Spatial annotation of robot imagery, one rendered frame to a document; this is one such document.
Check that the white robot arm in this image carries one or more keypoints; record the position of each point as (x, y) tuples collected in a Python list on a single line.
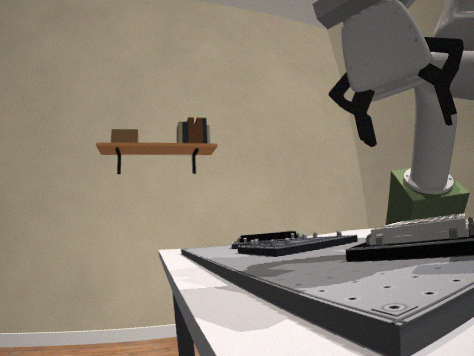
[(433, 140)]

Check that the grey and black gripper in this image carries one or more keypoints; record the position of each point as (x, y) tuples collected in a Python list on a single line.
[(382, 51)]

